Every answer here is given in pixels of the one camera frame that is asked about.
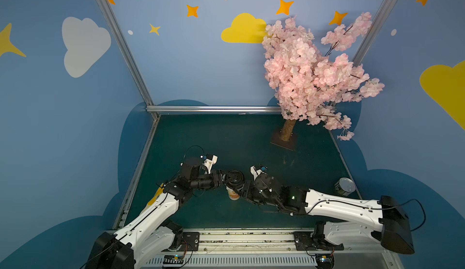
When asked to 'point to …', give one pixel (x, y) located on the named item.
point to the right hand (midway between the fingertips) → (237, 187)
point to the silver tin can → (344, 186)
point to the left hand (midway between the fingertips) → (232, 177)
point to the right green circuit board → (325, 261)
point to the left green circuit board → (173, 259)
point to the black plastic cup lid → (234, 179)
